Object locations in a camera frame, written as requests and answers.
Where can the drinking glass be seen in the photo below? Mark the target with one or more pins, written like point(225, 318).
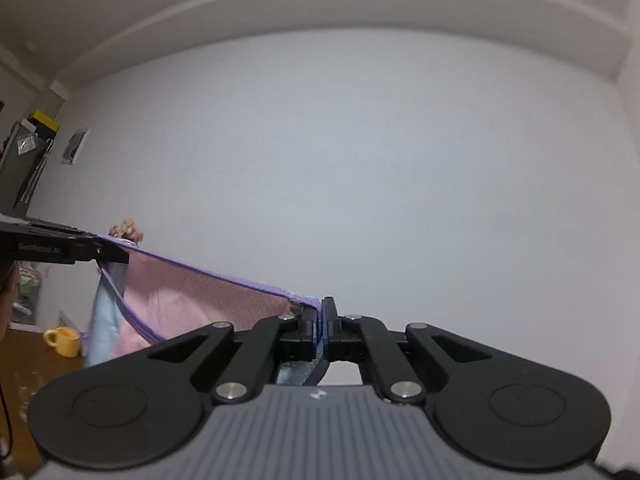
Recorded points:
point(29, 387)

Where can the person's body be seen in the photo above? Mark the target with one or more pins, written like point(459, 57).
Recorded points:
point(6, 305)

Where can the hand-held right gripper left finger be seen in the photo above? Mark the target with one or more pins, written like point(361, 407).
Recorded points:
point(311, 335)

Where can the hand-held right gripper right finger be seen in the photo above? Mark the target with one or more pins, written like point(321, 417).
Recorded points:
point(331, 335)

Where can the yellow mug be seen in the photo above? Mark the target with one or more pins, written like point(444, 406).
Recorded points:
point(64, 342)

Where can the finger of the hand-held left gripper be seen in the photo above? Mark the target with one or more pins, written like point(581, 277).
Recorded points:
point(107, 252)

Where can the yellow box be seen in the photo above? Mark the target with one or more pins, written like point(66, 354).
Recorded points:
point(44, 121)

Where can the dark cabinet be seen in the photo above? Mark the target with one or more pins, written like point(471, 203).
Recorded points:
point(22, 170)

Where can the pink and blue garment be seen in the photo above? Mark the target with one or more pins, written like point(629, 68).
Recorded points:
point(200, 300)

